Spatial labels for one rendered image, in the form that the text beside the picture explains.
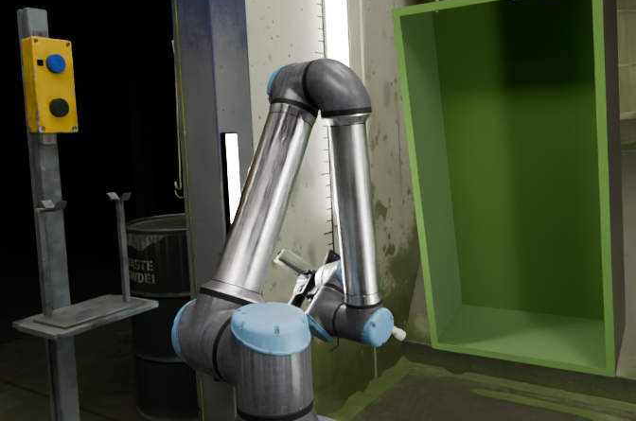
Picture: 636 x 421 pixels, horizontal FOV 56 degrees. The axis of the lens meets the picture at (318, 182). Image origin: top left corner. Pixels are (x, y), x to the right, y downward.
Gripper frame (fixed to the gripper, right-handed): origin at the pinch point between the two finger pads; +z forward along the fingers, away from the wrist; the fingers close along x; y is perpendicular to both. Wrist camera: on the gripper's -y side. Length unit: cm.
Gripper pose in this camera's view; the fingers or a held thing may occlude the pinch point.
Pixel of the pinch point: (306, 284)
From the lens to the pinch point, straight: 186.5
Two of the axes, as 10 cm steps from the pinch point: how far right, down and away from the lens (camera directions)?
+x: 8.0, 5.7, 1.7
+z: -3.9, 2.8, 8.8
